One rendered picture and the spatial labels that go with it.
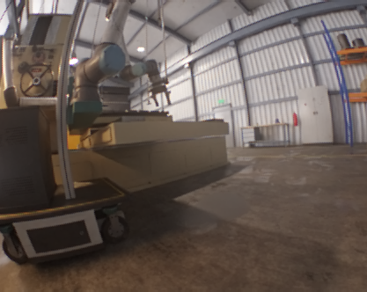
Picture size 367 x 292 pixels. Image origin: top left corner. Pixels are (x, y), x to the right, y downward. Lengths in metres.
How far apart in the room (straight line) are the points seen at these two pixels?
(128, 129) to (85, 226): 0.54
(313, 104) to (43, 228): 6.79
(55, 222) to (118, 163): 1.32
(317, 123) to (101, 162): 6.31
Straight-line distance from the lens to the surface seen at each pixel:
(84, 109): 0.86
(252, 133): 6.76
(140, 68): 1.07
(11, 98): 1.43
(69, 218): 0.88
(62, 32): 3.24
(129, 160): 2.06
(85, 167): 1.93
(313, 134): 6.45
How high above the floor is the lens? 0.59
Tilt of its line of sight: 2 degrees down
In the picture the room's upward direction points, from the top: 5 degrees counter-clockwise
